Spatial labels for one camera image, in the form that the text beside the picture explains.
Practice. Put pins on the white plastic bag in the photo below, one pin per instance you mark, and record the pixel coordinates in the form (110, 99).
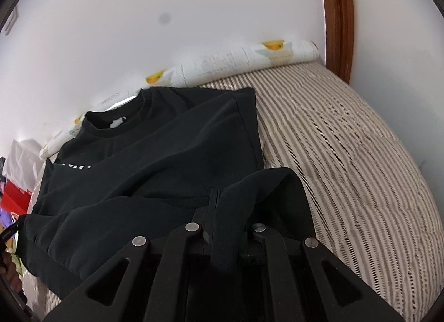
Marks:
(22, 162)

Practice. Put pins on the white wall switch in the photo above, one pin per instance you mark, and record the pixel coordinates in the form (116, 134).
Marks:
(11, 20)

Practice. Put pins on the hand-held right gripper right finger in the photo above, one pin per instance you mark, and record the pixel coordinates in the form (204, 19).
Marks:
(258, 240)

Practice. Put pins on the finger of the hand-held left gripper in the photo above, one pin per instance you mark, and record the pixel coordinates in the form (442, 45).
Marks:
(8, 233)

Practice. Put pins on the person's left hand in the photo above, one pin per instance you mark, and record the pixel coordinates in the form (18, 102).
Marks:
(14, 273)

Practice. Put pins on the red paper bag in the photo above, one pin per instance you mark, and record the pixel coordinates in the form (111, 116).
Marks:
(15, 200)

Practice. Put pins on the brown wooden door frame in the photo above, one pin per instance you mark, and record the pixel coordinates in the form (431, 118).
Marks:
(338, 13)

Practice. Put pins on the black long-sleeve sweatshirt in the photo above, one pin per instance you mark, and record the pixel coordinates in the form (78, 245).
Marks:
(156, 169)

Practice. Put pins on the white printed rolled mat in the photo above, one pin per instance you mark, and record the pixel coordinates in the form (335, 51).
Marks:
(225, 62)

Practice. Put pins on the striped quilted mattress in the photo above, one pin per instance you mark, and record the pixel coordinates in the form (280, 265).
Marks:
(347, 169)

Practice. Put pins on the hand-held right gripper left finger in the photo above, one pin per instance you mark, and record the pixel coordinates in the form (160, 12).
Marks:
(212, 225)

